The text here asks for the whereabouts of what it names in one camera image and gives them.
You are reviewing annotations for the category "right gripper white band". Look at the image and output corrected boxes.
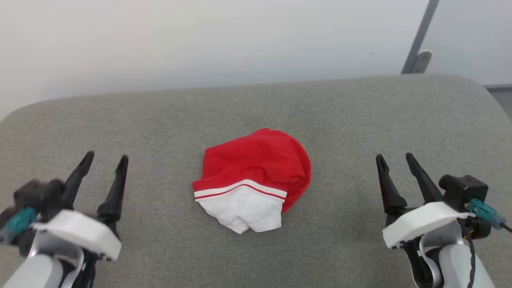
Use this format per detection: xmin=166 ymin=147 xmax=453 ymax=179
xmin=375 ymin=152 xmax=473 ymax=250

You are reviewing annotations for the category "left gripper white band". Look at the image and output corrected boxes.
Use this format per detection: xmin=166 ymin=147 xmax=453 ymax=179
xmin=32 ymin=151 xmax=129 ymax=262

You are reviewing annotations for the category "red and white garment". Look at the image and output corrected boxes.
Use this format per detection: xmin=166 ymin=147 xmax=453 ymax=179
xmin=192 ymin=128 xmax=312 ymax=234

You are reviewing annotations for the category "grey metal pole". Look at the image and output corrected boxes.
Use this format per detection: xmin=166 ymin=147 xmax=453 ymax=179
xmin=401 ymin=0 xmax=440 ymax=75

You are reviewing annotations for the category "teal right camera connector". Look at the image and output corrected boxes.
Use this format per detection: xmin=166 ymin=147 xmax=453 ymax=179
xmin=467 ymin=198 xmax=507 ymax=230

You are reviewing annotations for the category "teal camera connector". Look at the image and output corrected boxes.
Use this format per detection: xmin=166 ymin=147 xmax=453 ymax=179
xmin=467 ymin=198 xmax=507 ymax=230
xmin=0 ymin=207 xmax=38 ymax=241

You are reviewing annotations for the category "teal left camera connector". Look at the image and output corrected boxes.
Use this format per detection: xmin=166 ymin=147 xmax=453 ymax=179
xmin=0 ymin=207 xmax=38 ymax=241

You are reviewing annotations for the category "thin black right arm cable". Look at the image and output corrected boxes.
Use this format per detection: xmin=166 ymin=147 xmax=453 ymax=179
xmin=457 ymin=218 xmax=477 ymax=288

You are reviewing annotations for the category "grey pole bracket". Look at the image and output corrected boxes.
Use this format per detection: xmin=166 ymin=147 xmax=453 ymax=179
xmin=412 ymin=51 xmax=432 ymax=74

